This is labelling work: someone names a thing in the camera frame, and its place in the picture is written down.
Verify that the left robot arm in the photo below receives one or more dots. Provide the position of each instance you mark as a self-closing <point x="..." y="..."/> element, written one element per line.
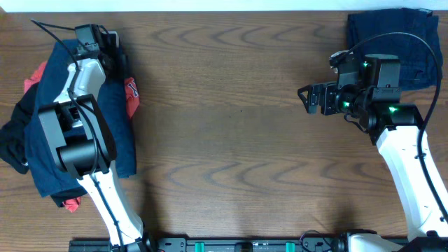
<point x="82" y="145"/>

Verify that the folded navy garment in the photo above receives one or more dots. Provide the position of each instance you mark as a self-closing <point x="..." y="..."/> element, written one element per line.
<point x="409" y="34"/>

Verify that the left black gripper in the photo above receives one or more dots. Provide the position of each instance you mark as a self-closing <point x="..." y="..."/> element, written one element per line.
<point x="115" y="59"/>

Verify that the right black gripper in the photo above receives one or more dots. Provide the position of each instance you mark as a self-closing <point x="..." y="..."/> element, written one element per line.
<point x="328" y="91"/>

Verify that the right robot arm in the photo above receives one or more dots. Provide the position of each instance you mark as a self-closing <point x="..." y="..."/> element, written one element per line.
<point x="368" y="94"/>

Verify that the red printed t-shirt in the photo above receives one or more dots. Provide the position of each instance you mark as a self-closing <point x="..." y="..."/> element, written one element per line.
<point x="132" y="101"/>

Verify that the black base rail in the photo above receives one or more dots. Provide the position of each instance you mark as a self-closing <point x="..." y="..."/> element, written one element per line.
<point x="216" y="245"/>

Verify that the dark blue shorts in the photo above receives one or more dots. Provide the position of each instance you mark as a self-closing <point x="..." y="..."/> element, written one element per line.
<point x="48" y="179"/>

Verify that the black t-shirt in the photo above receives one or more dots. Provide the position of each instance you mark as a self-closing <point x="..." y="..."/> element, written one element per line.
<point x="13" y="132"/>

